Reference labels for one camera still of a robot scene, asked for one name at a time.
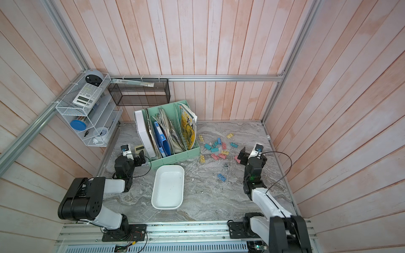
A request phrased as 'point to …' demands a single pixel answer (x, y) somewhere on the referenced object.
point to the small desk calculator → (138, 148)
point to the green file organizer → (172, 110)
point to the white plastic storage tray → (168, 187)
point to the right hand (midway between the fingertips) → (252, 148)
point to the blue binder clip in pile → (219, 140)
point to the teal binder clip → (207, 146)
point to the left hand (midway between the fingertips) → (136, 152)
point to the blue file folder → (163, 144)
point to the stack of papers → (175, 142)
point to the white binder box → (144, 132)
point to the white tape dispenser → (99, 134)
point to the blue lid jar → (78, 125)
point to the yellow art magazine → (189, 119)
